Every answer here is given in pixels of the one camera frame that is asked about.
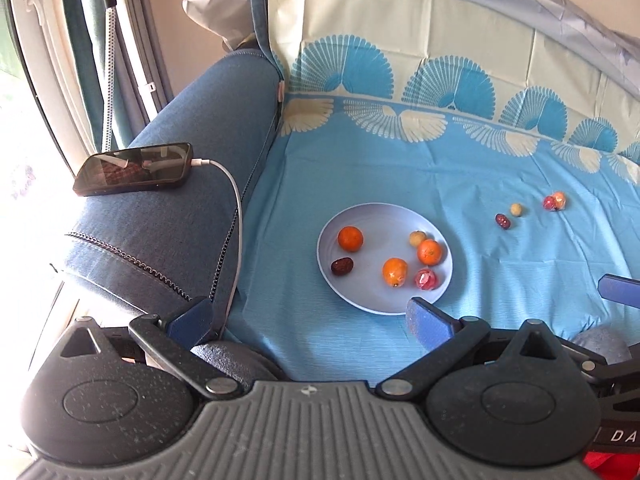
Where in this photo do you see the small yellow round fruit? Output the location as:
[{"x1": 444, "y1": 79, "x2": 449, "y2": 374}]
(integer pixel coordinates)
[{"x1": 510, "y1": 203, "x2": 523, "y2": 217}]

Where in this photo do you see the dark red date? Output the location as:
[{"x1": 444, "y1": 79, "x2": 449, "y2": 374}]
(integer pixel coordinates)
[
  {"x1": 495, "y1": 214, "x2": 511, "y2": 230},
  {"x1": 330, "y1": 257, "x2": 355, "y2": 276}
]

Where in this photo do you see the wrapped dark pink fruit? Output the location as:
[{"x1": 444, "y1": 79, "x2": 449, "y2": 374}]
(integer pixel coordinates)
[{"x1": 544, "y1": 195, "x2": 559, "y2": 210}]

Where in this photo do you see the green curtain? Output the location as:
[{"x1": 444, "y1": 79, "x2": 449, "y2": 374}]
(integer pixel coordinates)
[{"x1": 62, "y1": 0, "x2": 144, "y2": 148}]

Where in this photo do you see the small orange round fruit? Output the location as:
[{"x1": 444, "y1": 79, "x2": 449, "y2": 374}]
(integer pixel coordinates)
[{"x1": 416, "y1": 240, "x2": 442, "y2": 266}]

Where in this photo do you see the blue denim sofa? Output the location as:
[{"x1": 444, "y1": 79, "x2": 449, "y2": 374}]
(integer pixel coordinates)
[{"x1": 63, "y1": 0, "x2": 282, "y2": 316}]

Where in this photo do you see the black smartphone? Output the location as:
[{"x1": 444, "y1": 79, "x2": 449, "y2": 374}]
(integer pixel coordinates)
[{"x1": 73, "y1": 142, "x2": 193, "y2": 197}]

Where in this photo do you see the red round fruit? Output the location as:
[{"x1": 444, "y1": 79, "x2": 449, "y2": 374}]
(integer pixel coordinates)
[{"x1": 413, "y1": 268, "x2": 439, "y2": 290}]

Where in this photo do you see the light blue plate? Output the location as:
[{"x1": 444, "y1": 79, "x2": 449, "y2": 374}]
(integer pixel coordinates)
[{"x1": 317, "y1": 203, "x2": 454, "y2": 315}]

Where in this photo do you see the white charging cable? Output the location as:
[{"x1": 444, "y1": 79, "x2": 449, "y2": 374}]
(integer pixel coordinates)
[{"x1": 191, "y1": 157, "x2": 244, "y2": 336}]

